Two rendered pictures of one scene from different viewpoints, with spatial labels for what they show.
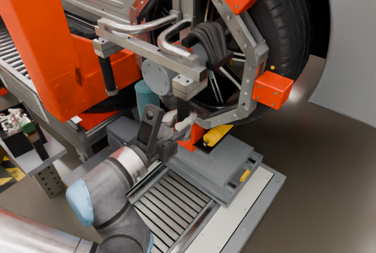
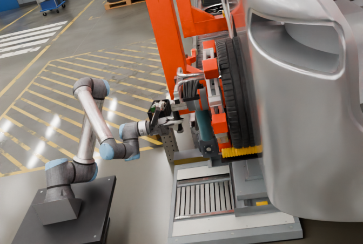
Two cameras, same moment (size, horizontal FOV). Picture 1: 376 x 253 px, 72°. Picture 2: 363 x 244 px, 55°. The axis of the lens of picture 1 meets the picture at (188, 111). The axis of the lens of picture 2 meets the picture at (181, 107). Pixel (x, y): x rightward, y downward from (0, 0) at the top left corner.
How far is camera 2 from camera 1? 1.64 m
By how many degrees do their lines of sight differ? 50
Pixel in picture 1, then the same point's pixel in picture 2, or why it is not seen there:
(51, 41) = (174, 72)
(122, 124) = not seen: hidden behind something
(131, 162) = (141, 124)
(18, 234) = (100, 124)
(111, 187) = (130, 129)
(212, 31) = (189, 84)
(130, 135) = not seen: hidden behind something
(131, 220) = (131, 144)
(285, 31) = (226, 93)
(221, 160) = (251, 184)
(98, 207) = (123, 133)
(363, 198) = not seen: outside the picture
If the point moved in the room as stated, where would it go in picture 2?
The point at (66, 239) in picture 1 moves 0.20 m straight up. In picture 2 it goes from (107, 132) to (96, 101)
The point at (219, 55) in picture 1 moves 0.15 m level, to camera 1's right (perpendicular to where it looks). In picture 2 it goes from (188, 95) to (206, 102)
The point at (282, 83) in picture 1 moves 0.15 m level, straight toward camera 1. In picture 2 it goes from (219, 120) to (191, 128)
